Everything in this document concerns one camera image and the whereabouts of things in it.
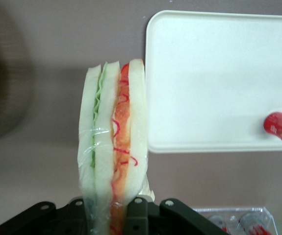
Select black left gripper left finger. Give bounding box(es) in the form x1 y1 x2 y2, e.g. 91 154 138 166
0 197 93 235

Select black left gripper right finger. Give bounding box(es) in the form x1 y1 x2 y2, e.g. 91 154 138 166
123 195 230 235

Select triangle sandwich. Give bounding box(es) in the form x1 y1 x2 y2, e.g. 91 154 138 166
76 58 155 235

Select beige plastic tray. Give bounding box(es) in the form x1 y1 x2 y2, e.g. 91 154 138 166
145 9 282 155

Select red cola bottle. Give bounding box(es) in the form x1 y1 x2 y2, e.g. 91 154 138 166
238 212 272 235
208 214 230 235

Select clear acrylic bottle rack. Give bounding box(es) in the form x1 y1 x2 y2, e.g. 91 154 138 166
191 206 273 235

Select small red yogurt bottle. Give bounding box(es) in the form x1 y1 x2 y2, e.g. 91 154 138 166
262 111 282 153

